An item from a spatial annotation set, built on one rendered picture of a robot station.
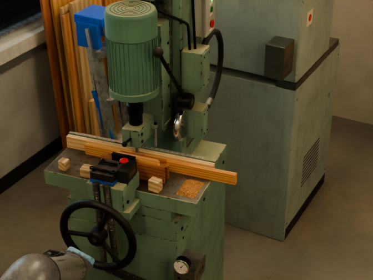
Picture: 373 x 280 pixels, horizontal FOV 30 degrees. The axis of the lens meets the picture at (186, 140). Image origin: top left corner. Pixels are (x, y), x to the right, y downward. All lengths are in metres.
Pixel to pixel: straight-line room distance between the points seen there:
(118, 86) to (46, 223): 1.62
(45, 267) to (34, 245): 2.14
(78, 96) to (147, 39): 1.76
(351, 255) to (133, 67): 1.78
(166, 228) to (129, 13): 0.77
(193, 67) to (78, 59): 1.49
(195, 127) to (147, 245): 0.47
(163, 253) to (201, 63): 0.70
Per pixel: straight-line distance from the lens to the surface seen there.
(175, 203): 2.42
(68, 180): 2.58
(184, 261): 2.48
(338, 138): 4.63
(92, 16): 3.28
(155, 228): 2.52
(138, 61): 2.32
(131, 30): 2.27
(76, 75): 3.98
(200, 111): 2.57
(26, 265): 1.58
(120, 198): 2.38
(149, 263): 2.64
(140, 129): 2.48
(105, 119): 3.42
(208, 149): 2.88
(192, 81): 2.55
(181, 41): 2.52
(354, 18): 4.60
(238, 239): 3.69
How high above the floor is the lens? 2.30
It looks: 31 degrees down
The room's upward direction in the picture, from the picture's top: straight up
